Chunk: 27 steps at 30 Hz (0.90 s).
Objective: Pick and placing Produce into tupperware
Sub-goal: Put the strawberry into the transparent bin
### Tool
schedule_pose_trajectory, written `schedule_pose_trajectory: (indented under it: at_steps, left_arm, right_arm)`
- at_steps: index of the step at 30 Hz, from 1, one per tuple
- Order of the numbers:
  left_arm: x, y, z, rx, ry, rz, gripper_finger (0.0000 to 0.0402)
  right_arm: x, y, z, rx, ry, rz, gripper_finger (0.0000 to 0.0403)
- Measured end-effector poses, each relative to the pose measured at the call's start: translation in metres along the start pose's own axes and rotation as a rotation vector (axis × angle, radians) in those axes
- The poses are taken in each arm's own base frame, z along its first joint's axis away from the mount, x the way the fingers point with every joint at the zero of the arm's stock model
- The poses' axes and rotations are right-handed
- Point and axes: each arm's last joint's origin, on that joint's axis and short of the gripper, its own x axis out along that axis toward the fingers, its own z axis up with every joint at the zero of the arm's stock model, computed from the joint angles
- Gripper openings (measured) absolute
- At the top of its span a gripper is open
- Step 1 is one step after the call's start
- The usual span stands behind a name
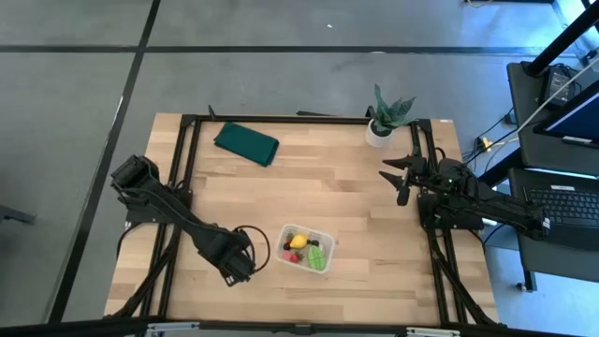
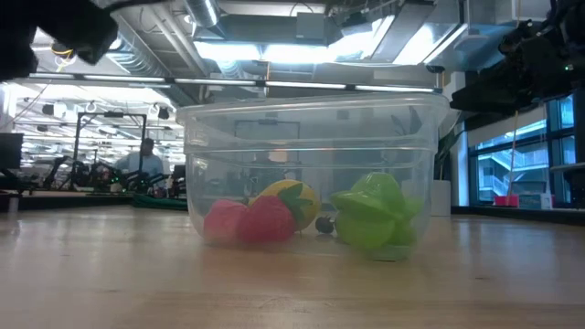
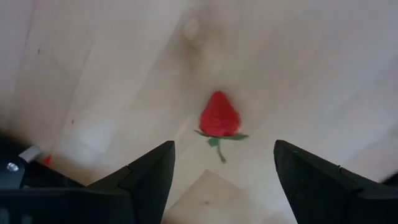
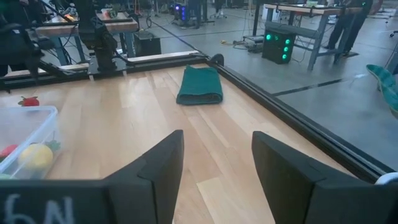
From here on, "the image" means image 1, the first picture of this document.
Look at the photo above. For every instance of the black metal desk bar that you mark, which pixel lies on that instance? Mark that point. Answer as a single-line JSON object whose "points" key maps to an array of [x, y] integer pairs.
{"points": [[496, 172], [561, 42]]}

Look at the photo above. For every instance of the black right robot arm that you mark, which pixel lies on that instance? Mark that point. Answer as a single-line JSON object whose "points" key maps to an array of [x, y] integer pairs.
{"points": [[501, 208]]}

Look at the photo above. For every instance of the black power adapter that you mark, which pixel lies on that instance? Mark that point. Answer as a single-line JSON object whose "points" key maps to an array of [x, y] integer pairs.
{"points": [[557, 82]]}

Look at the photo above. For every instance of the black computer monitor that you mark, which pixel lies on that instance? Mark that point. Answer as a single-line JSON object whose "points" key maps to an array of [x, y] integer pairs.
{"points": [[578, 119]]}

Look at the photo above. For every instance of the folded dark green cloth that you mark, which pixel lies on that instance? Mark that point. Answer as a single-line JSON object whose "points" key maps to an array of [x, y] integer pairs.
{"points": [[245, 142]]}

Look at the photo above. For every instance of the bright red toy strawberry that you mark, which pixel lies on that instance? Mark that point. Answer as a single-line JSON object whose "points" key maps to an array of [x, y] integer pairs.
{"points": [[295, 257]]}

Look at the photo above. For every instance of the yellow toy lemon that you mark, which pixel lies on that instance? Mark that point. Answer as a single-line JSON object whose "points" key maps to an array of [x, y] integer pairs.
{"points": [[298, 241]]}

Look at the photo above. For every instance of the black laptop keyboard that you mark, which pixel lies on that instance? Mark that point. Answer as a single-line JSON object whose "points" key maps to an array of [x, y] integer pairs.
{"points": [[566, 206]]}

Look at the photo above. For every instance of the white plant pot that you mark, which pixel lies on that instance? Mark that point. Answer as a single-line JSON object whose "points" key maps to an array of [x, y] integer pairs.
{"points": [[376, 139]]}

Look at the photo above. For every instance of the black desk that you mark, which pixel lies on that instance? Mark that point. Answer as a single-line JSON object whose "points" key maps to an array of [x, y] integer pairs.
{"points": [[526, 154]]}

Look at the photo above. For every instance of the clear plastic tupperware container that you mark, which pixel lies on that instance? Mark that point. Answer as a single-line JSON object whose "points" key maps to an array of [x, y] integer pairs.
{"points": [[329, 243]]}

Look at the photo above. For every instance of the green toy starfruit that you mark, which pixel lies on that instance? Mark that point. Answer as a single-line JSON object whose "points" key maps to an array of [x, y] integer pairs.
{"points": [[316, 258]]}

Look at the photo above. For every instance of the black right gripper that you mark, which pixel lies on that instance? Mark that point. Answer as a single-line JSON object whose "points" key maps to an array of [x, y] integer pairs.
{"points": [[419, 171]]}

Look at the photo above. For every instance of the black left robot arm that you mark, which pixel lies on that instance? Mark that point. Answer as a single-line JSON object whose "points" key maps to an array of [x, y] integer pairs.
{"points": [[182, 220]]}

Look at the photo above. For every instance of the green spiky succulent plant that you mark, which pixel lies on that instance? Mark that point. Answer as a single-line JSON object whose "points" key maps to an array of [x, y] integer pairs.
{"points": [[388, 117]]}

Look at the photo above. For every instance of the yellow power plug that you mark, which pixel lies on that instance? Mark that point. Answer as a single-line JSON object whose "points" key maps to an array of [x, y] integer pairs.
{"points": [[486, 142]]}

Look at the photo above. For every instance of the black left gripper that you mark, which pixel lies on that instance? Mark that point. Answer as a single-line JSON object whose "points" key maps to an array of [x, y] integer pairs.
{"points": [[236, 268]]}

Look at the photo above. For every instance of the black aluminium table frame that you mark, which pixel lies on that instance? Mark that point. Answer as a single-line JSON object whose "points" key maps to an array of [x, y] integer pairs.
{"points": [[281, 119]]}

